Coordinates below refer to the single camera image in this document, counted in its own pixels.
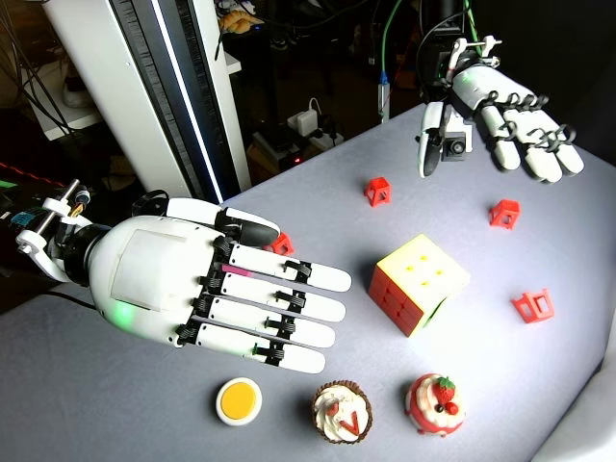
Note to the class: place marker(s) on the small red plastic stool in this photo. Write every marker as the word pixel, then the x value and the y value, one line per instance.
pixel 284 245
pixel 377 191
pixel 532 305
pixel 504 213

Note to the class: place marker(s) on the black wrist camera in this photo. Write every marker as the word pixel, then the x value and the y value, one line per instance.
pixel 454 146

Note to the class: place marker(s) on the white button with yellow disc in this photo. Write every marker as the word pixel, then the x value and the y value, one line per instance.
pixel 238 400

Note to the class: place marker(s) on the toy strawberry cream cake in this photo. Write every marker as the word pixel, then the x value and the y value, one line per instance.
pixel 435 404

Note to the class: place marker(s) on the toy chocolate cupcake with cream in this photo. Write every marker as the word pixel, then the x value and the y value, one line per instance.
pixel 341 411

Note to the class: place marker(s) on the white power adapter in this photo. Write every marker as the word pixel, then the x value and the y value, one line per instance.
pixel 304 122

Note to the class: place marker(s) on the yellow plush toy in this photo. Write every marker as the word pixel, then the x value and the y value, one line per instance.
pixel 236 21

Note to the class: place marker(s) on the black device with red light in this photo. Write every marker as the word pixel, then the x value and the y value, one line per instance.
pixel 279 154

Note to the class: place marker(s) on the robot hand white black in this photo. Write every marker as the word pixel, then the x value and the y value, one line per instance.
pixel 486 86
pixel 159 269

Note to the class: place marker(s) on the grey tablecloth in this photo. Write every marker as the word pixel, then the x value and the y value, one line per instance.
pixel 144 409

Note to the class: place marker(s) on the white adapter with blue plug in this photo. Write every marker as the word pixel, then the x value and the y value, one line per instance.
pixel 383 98

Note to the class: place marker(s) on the Rubik's cube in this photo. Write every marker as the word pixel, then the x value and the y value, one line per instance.
pixel 418 274

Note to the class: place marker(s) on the white power strip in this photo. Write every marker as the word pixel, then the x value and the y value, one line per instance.
pixel 327 138

